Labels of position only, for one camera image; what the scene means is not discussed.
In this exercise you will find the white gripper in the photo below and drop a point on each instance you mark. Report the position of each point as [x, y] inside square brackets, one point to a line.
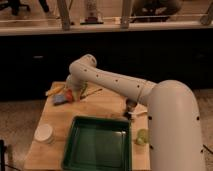
[75, 85]

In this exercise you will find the red apple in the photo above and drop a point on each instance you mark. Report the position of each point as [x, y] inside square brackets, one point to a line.
[69, 96]

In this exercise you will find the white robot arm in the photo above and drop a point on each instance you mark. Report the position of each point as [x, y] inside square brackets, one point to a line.
[175, 135]

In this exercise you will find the white paper cup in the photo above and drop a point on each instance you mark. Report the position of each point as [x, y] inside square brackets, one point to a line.
[44, 133]

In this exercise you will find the blue folded cloth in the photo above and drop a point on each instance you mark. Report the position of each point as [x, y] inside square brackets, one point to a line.
[59, 99]

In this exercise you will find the green square tray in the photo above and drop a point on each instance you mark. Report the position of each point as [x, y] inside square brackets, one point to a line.
[98, 144]

